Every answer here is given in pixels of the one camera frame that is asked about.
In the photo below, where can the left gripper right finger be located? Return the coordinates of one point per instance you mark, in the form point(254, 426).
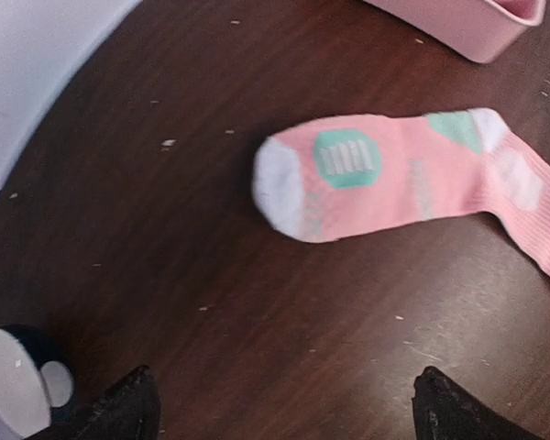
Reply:
point(442, 409)

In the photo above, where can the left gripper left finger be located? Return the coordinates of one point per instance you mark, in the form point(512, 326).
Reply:
point(130, 409)

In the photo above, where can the pink patterned sock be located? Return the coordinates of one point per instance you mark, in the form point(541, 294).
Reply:
point(352, 175)

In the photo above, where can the pink divided organizer tray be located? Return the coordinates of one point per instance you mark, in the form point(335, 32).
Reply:
point(479, 30)

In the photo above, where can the white dark small bowl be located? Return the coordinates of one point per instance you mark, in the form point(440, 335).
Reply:
point(36, 384)

